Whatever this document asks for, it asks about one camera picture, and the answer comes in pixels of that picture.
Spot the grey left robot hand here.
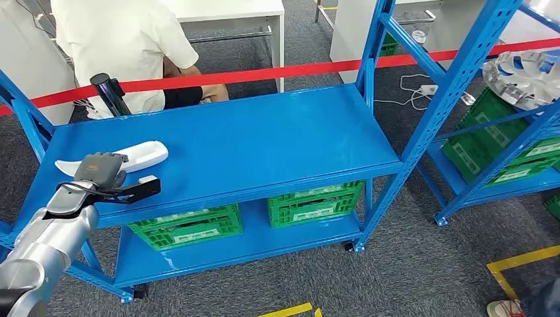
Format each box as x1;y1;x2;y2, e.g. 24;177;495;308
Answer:
73;151;130;192

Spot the white curved plastic part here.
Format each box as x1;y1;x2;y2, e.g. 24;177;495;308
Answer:
54;141;169;177

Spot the blue metal shelf rack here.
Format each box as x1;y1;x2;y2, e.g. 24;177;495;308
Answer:
415;0;560;227
0;0;524;305

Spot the green plastic crate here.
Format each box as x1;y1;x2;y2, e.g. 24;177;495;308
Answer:
267;180;366;207
127;203;242;230
440;131;560;188
269;199;364;230
454;87;560;172
544;194;560;221
139;221;244;252
378;32;400;57

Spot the person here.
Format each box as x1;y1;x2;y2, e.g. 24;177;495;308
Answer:
486;277;560;317
50;0;230;120

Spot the red barrier belt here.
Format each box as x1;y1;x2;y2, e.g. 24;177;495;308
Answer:
0;37;560;117

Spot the silver wheel cover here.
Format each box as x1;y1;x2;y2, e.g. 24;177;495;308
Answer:
482;49;560;111

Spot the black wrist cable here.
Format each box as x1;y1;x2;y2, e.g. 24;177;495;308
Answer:
55;181;132;204

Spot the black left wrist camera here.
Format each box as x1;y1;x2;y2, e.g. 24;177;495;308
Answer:
89;174;162;205

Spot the black stanchion post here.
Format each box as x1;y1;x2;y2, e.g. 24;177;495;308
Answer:
89;73;132;118

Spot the white power cable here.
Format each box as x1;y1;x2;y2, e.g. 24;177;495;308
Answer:
374;73;438;111

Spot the chrome metal frame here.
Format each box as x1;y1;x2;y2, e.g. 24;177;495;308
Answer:
314;0;437;28

